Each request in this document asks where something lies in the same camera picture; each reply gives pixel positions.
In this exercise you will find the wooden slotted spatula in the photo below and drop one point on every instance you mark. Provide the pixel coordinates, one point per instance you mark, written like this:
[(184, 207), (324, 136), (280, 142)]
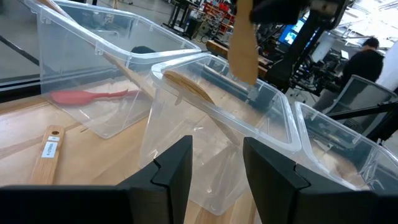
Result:
[(46, 158)]

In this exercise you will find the wooden angled spatula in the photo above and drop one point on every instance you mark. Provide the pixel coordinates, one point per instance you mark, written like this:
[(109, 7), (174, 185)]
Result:
[(244, 53)]

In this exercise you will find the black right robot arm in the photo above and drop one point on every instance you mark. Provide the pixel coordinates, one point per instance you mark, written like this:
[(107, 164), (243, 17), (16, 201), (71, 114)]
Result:
[(298, 53)]

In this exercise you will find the grey mesh office chair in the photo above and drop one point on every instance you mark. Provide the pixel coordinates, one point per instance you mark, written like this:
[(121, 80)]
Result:
[(363, 93)]

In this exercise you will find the lit blue monitor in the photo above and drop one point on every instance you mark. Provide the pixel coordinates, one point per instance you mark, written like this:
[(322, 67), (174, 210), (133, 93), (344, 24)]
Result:
[(290, 35)]

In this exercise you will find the long wooden turner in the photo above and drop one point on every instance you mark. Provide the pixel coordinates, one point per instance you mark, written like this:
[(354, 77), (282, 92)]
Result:
[(130, 74)]

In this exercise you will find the red silicone spatula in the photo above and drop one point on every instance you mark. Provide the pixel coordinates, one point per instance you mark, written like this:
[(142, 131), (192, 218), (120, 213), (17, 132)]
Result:
[(74, 97)]

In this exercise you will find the person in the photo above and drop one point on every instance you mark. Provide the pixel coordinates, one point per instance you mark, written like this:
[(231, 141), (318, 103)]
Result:
[(363, 65)]

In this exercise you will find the red shelf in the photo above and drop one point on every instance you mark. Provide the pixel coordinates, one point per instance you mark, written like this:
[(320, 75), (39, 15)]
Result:
[(222, 7)]

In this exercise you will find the wooden salad fork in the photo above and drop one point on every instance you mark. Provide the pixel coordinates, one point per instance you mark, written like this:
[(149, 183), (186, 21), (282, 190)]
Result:
[(189, 87)]

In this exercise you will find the clear plastic bin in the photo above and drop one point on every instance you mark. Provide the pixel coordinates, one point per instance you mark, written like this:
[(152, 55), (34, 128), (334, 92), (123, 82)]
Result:
[(77, 62), (192, 174), (342, 133)]

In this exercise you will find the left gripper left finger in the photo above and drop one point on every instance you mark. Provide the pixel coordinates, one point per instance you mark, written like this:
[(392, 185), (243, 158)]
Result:
[(161, 193)]

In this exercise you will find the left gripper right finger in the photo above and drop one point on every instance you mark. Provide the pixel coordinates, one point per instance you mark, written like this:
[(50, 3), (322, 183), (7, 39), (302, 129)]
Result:
[(280, 199)]

